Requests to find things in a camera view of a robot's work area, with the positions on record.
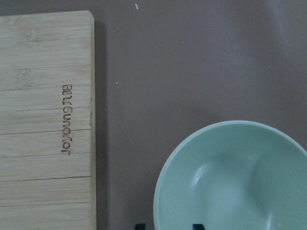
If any green bowl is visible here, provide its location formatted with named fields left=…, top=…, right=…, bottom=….
left=153, top=121, right=307, bottom=230

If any bamboo cutting board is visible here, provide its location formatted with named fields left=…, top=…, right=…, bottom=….
left=0, top=11, right=96, bottom=230

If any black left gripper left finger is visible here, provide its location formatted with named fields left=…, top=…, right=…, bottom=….
left=134, top=223, right=145, bottom=230

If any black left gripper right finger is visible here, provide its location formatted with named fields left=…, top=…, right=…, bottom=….
left=192, top=224, right=204, bottom=230

